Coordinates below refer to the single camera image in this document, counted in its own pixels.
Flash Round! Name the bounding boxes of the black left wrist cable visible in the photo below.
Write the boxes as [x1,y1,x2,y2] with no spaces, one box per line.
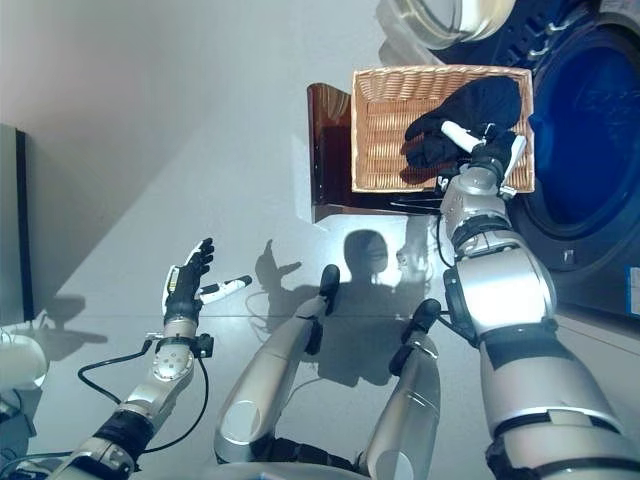
[77,339,211,454]

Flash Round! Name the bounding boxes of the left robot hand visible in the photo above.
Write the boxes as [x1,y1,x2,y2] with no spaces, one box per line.
[162,237,254,322]

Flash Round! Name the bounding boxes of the white rounded device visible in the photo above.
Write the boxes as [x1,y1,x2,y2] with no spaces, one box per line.
[0,334,49,391]

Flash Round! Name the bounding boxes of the blue energy label sticker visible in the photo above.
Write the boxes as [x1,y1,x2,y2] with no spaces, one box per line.
[624,267,640,316]

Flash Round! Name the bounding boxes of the left robot leg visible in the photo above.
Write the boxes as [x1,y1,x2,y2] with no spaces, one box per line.
[214,264,341,464]

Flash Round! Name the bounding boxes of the grey washing machine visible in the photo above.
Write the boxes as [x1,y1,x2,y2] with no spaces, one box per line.
[479,0,640,324]

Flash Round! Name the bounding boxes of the robot leg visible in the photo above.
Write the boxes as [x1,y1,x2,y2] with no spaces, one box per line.
[214,264,341,464]
[359,298,444,476]

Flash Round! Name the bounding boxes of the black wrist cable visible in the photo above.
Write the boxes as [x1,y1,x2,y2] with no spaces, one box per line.
[434,212,481,347]
[77,339,211,454]

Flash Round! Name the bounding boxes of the long black garment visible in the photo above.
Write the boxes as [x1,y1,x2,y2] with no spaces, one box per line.
[399,78,524,184]

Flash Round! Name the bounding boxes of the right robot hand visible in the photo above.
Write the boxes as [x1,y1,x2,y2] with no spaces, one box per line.
[440,119,529,177]

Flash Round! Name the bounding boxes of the silver robot torso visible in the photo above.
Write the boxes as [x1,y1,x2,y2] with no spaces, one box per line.
[199,457,381,480]

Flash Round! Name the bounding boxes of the wicker laundry basket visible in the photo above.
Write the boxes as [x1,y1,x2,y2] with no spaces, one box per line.
[349,67,536,195]

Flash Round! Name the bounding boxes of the right robot leg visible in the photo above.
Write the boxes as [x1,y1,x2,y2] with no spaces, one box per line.
[359,298,444,476]

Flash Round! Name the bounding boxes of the grey panel with black edge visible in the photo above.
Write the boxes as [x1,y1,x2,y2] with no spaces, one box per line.
[0,123,36,324]

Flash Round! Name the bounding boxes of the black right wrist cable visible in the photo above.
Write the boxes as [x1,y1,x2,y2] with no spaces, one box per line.
[434,212,481,347]

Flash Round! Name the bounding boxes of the round glass washer door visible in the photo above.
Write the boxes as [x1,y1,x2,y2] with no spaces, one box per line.
[374,0,581,54]

